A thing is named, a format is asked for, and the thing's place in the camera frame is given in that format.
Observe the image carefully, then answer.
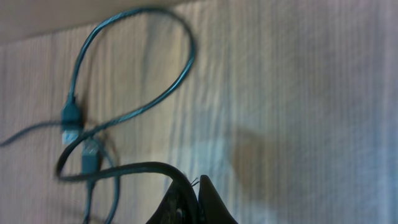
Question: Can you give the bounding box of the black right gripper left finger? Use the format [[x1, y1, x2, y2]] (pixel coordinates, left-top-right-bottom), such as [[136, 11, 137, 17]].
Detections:
[[147, 181, 186, 224]]

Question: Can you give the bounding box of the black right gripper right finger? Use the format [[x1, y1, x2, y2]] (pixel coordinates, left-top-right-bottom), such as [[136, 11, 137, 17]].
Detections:
[[198, 175, 238, 224]]

